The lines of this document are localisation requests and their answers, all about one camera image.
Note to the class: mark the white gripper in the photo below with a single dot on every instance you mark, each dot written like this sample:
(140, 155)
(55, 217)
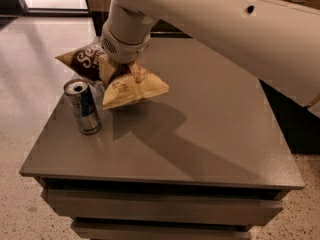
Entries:
(126, 52)

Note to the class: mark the brown yellow chip bag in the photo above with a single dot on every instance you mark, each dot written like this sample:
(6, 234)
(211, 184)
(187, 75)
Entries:
(122, 89)

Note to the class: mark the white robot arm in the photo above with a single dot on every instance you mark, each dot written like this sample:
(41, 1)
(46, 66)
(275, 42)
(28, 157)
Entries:
(277, 42)

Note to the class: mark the silver blue redbull can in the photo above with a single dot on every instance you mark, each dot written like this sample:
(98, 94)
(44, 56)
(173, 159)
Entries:
(81, 101)

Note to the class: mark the grey upper drawer front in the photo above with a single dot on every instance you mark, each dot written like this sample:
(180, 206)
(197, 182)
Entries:
(161, 208)

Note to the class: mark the grey drawer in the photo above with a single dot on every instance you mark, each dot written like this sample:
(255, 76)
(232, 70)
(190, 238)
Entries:
(117, 231)
(161, 208)

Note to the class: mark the grey lower drawer front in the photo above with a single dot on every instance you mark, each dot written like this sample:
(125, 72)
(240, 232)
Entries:
(117, 231)

